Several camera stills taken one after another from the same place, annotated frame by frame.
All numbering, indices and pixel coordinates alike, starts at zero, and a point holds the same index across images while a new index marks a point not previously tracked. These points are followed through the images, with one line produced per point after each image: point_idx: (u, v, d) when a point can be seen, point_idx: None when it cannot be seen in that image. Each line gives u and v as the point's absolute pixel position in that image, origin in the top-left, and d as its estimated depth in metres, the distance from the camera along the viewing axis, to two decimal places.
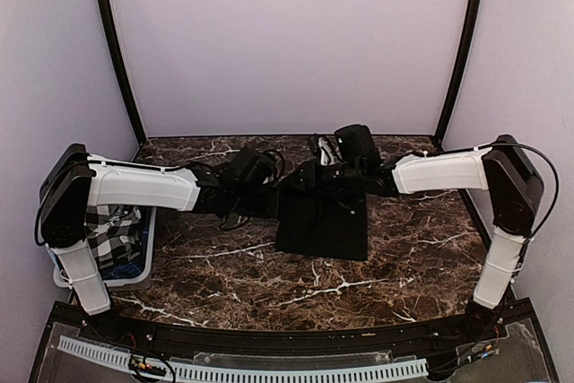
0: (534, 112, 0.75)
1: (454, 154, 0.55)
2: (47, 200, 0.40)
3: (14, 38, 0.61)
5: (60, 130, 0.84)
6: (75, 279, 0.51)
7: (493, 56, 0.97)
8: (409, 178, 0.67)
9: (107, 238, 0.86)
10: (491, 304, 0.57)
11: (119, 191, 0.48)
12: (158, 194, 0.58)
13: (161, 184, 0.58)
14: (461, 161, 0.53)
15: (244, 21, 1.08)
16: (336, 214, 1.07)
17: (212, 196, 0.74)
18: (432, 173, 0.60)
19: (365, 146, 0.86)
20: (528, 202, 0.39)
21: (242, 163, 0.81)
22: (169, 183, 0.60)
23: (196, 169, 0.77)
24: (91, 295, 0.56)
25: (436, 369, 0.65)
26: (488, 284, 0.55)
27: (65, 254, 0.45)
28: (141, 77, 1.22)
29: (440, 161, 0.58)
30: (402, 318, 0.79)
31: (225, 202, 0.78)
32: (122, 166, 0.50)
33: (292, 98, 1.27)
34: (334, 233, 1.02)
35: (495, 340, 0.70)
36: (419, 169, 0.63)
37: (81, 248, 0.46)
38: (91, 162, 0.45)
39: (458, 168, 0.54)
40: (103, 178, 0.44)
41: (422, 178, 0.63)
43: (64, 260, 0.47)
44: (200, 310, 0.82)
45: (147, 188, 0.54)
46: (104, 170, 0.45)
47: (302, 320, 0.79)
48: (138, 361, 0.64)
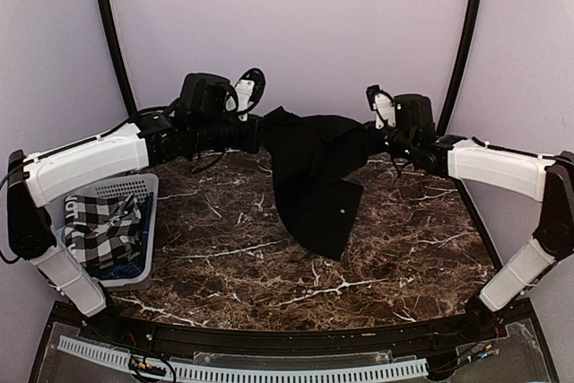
0: (534, 112, 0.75)
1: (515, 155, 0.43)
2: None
3: (15, 39, 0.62)
5: (60, 129, 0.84)
6: (63, 284, 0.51)
7: (493, 56, 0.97)
8: (467, 167, 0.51)
9: (107, 238, 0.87)
10: (492, 307, 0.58)
11: (65, 179, 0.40)
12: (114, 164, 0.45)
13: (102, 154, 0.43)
14: (517, 163, 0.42)
15: (244, 21, 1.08)
16: (335, 167, 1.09)
17: (166, 143, 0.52)
18: (478, 170, 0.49)
19: (423, 117, 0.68)
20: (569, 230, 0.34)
21: (194, 91, 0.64)
22: (110, 149, 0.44)
23: (141, 118, 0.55)
24: (84, 297, 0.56)
25: (436, 369, 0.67)
26: (500, 289, 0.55)
27: (41, 263, 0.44)
28: (141, 77, 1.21)
29: (495, 157, 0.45)
30: (402, 318, 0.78)
31: (186, 142, 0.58)
32: (60, 153, 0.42)
33: (292, 98, 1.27)
34: (319, 218, 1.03)
35: (495, 340, 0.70)
36: (470, 159, 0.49)
37: (55, 253, 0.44)
38: (25, 165, 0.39)
39: (517, 171, 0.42)
40: (39, 176, 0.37)
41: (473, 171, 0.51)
43: (46, 268, 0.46)
44: (200, 310, 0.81)
45: (95, 165, 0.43)
46: (38, 167, 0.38)
47: (302, 320, 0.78)
48: (138, 361, 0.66)
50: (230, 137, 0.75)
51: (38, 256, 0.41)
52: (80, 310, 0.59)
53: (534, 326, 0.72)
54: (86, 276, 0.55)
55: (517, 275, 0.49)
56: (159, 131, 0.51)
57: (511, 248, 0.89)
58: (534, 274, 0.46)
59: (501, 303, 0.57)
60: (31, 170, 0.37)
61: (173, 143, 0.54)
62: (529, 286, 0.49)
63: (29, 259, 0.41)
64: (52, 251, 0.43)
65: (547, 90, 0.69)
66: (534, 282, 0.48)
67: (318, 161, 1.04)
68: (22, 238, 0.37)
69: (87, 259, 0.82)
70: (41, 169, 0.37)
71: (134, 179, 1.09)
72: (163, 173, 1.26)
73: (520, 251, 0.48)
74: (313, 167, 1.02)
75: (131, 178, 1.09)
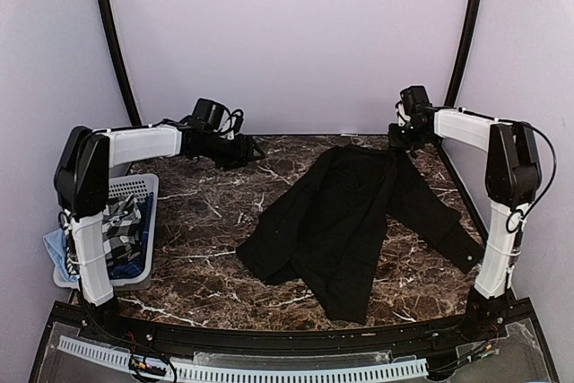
0: (535, 112, 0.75)
1: (479, 117, 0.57)
2: (57, 177, 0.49)
3: (16, 39, 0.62)
5: (60, 131, 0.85)
6: (88, 260, 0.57)
7: (493, 57, 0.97)
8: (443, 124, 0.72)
9: (107, 238, 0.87)
10: (485, 292, 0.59)
11: (126, 150, 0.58)
12: (152, 146, 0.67)
13: (153, 136, 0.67)
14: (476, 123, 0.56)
15: (243, 21, 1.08)
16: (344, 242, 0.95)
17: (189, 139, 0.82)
18: (460, 124, 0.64)
19: (419, 97, 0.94)
20: (514, 176, 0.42)
21: (205, 108, 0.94)
22: (160, 134, 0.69)
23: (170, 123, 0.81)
24: (98, 281, 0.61)
25: (436, 369, 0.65)
26: (488, 271, 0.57)
27: (85, 227, 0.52)
28: (142, 78, 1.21)
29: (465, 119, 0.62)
30: (402, 318, 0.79)
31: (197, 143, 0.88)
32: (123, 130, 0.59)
33: (291, 99, 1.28)
34: (278, 250, 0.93)
35: (495, 340, 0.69)
36: (453, 120, 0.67)
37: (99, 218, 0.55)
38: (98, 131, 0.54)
39: (477, 132, 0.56)
40: (116, 141, 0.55)
41: (452, 128, 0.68)
43: (84, 236, 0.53)
44: (200, 310, 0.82)
45: (141, 143, 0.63)
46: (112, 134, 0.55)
47: (302, 320, 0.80)
48: (138, 361, 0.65)
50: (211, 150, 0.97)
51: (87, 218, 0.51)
52: (88, 300, 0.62)
53: (534, 326, 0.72)
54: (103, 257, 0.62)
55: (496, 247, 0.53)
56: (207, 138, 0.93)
57: None
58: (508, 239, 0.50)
59: (495, 291, 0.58)
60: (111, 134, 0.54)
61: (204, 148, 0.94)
62: (508, 254, 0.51)
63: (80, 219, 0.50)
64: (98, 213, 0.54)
65: (549, 90, 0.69)
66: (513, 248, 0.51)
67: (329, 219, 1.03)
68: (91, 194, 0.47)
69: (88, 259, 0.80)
70: (117, 136, 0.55)
71: (134, 179, 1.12)
72: (163, 173, 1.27)
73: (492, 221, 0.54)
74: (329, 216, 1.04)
75: (131, 178, 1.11)
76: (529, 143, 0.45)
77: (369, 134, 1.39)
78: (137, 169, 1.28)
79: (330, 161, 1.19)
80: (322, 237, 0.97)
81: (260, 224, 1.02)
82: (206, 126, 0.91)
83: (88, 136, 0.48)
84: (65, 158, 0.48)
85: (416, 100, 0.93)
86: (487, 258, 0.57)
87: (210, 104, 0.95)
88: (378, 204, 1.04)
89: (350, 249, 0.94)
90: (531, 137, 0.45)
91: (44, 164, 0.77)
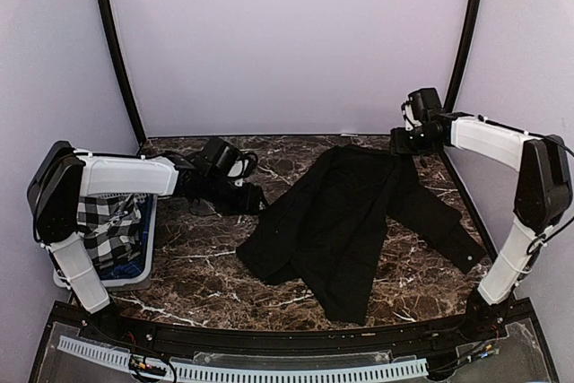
0: (536, 114, 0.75)
1: (506, 130, 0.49)
2: (30, 190, 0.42)
3: (15, 39, 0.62)
5: (60, 131, 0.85)
6: (73, 275, 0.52)
7: (493, 58, 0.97)
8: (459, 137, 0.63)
9: (106, 238, 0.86)
10: (490, 300, 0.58)
11: (107, 179, 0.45)
12: (142, 180, 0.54)
13: (143, 170, 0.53)
14: (504, 134, 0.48)
15: (243, 21, 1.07)
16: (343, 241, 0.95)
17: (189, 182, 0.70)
18: (480, 135, 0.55)
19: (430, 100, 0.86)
20: (549, 197, 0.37)
21: (216, 149, 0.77)
22: (151, 169, 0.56)
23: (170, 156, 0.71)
24: (91, 291, 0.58)
25: (436, 369, 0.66)
26: (494, 277, 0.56)
27: (60, 249, 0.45)
28: (142, 78, 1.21)
29: (487, 131, 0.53)
30: (402, 318, 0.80)
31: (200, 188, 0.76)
32: (108, 156, 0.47)
33: (291, 99, 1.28)
34: (279, 250, 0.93)
35: (495, 340, 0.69)
36: (472, 131, 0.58)
37: (75, 240, 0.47)
38: (79, 154, 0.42)
39: (505, 146, 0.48)
40: (93, 168, 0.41)
41: (472, 141, 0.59)
43: (61, 256, 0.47)
44: (200, 310, 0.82)
45: (129, 177, 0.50)
46: (91, 159, 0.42)
47: (302, 320, 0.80)
48: (138, 361, 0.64)
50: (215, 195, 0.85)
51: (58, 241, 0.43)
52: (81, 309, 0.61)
53: (534, 326, 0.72)
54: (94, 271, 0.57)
55: (508, 261, 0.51)
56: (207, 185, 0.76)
57: None
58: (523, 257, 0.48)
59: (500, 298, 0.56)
60: (87, 161, 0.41)
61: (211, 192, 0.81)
62: (519, 270, 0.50)
63: (49, 243, 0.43)
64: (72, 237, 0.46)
65: (549, 91, 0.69)
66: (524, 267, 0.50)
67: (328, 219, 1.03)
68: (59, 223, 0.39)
69: None
70: (97, 163, 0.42)
71: None
72: None
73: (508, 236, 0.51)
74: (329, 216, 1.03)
75: None
76: (563, 161, 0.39)
77: (369, 134, 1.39)
78: None
79: (331, 161, 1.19)
80: (322, 238, 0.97)
81: (260, 224, 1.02)
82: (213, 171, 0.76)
83: (69, 156, 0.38)
84: (40, 170, 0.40)
85: (427, 103, 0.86)
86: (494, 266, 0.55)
87: (223, 146, 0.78)
88: (378, 204, 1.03)
89: (350, 248, 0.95)
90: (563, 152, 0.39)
91: None
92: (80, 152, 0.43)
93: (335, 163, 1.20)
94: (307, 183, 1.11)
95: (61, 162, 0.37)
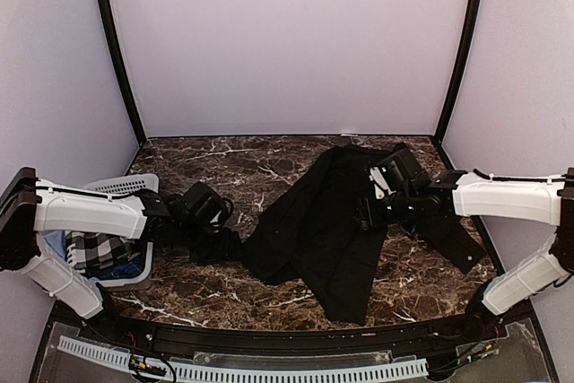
0: (537, 114, 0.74)
1: (521, 183, 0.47)
2: None
3: (15, 40, 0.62)
5: (59, 133, 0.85)
6: (55, 290, 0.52)
7: (493, 59, 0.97)
8: (470, 204, 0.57)
9: (106, 238, 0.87)
10: (497, 310, 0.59)
11: (67, 217, 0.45)
12: (106, 221, 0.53)
13: (108, 211, 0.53)
14: (529, 191, 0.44)
15: (243, 21, 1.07)
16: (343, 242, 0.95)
17: (160, 227, 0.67)
18: (500, 197, 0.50)
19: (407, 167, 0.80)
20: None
21: (197, 195, 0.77)
22: (110, 213, 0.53)
23: (144, 197, 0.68)
24: (75, 300, 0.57)
25: (436, 369, 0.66)
26: (502, 294, 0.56)
27: (29, 270, 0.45)
28: (142, 78, 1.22)
29: (501, 189, 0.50)
30: (402, 318, 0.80)
31: (173, 234, 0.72)
32: (71, 192, 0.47)
33: (291, 100, 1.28)
34: (279, 251, 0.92)
35: (495, 340, 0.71)
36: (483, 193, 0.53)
37: (41, 262, 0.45)
38: (39, 189, 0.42)
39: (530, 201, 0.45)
40: (50, 204, 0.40)
41: (488, 205, 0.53)
43: (35, 274, 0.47)
44: (200, 310, 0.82)
45: (93, 215, 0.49)
46: (51, 195, 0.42)
47: (302, 320, 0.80)
48: (138, 361, 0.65)
50: (192, 239, 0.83)
51: (21, 266, 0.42)
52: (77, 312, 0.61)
53: (534, 326, 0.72)
54: (78, 281, 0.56)
55: (526, 286, 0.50)
56: (182, 231, 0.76)
57: (508, 246, 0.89)
58: (544, 283, 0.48)
59: (504, 307, 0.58)
60: (45, 197, 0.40)
61: (187, 236, 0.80)
62: (535, 291, 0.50)
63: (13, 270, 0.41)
64: (35, 261, 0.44)
65: (550, 91, 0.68)
66: (541, 290, 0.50)
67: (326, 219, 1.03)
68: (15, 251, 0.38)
69: (87, 260, 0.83)
70: (56, 200, 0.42)
71: (133, 178, 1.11)
72: (163, 173, 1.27)
73: (526, 262, 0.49)
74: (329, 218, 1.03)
75: (130, 178, 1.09)
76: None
77: (369, 134, 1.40)
78: (137, 168, 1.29)
79: (330, 161, 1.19)
80: (322, 238, 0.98)
81: (260, 224, 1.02)
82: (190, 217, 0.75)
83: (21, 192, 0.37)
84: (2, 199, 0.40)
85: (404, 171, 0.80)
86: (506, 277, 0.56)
87: (206, 193, 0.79)
88: None
89: (350, 248, 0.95)
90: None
91: (44, 167, 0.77)
92: (41, 186, 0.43)
93: (335, 163, 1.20)
94: (304, 183, 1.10)
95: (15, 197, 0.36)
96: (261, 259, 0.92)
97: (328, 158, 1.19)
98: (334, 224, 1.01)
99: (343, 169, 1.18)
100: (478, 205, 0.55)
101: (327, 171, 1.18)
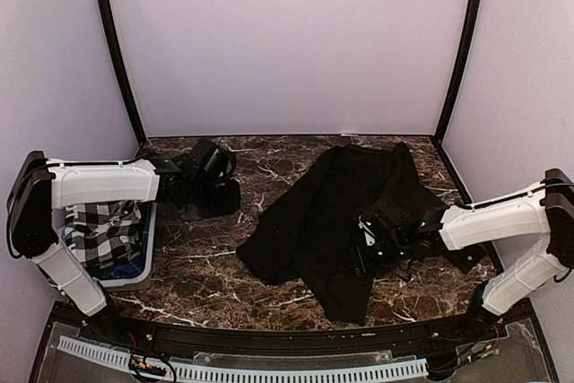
0: (537, 113, 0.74)
1: (502, 204, 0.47)
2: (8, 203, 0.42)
3: (15, 39, 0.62)
5: (59, 131, 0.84)
6: (63, 283, 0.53)
7: (493, 58, 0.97)
8: (458, 237, 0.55)
9: (107, 238, 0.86)
10: (498, 310, 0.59)
11: (80, 190, 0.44)
12: (114, 188, 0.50)
13: (116, 180, 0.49)
14: (513, 210, 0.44)
15: (243, 20, 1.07)
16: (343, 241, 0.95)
17: (171, 184, 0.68)
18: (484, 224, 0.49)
19: (393, 215, 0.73)
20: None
21: (203, 152, 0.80)
22: (128, 175, 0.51)
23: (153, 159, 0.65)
24: (82, 295, 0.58)
25: (436, 369, 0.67)
26: (502, 294, 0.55)
27: (43, 260, 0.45)
28: (141, 78, 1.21)
29: (483, 215, 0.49)
30: (402, 318, 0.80)
31: (184, 189, 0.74)
32: (81, 164, 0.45)
33: (291, 99, 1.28)
34: (279, 251, 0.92)
35: (495, 340, 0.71)
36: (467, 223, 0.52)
37: (57, 251, 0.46)
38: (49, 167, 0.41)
39: (516, 219, 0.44)
40: (64, 179, 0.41)
41: (475, 233, 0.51)
43: (50, 265, 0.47)
44: (200, 310, 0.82)
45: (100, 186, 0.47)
46: (63, 171, 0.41)
47: (302, 320, 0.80)
48: (138, 361, 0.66)
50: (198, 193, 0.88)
51: (39, 254, 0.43)
52: (81, 309, 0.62)
53: (535, 326, 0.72)
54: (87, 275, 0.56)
55: (526, 285, 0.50)
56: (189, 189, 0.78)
57: (508, 246, 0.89)
58: (544, 280, 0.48)
59: (505, 307, 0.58)
60: (57, 173, 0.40)
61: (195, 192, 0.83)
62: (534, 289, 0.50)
63: (30, 256, 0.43)
64: (53, 248, 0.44)
65: (550, 91, 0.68)
66: (540, 286, 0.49)
67: (326, 219, 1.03)
68: (23, 242, 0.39)
69: (87, 259, 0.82)
70: (67, 175, 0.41)
71: None
72: None
73: (525, 261, 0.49)
74: (329, 219, 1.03)
75: None
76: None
77: (369, 134, 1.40)
78: None
79: (330, 161, 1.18)
80: (322, 239, 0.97)
81: (260, 224, 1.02)
82: (199, 173, 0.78)
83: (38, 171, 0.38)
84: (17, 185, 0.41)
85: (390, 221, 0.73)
86: (504, 276, 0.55)
87: (212, 147, 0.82)
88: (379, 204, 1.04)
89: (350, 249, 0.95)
90: (562, 173, 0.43)
91: None
92: (52, 163, 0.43)
93: (335, 164, 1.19)
94: (304, 183, 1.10)
95: (31, 177, 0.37)
96: (261, 260, 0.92)
97: (328, 158, 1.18)
98: (334, 225, 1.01)
99: (343, 170, 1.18)
100: (467, 237, 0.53)
101: (327, 171, 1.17)
